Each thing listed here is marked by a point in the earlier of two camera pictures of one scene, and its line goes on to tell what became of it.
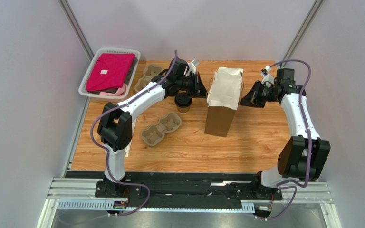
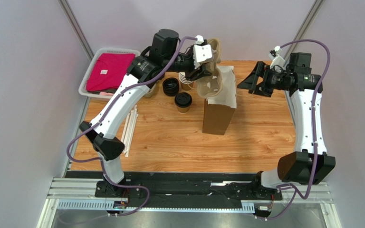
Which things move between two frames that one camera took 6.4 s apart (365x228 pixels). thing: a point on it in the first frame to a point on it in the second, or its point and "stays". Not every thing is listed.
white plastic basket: [82, 89] stays
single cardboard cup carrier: [152, 134] to [211, 86]
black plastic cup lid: [183, 100] stays
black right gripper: [255, 96] to [262, 79]
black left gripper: [198, 90] to [195, 74]
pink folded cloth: [110, 70] stays
